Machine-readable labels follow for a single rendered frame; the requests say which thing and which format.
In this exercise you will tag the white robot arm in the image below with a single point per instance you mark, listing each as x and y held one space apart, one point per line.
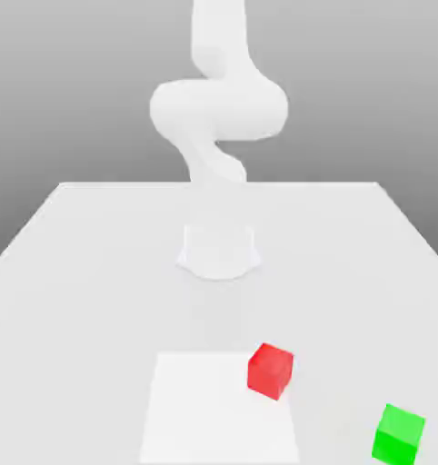
219 109

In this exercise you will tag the small red cube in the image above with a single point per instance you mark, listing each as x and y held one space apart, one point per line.
270 371

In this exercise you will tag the small green cube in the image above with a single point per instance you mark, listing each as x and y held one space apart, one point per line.
399 436

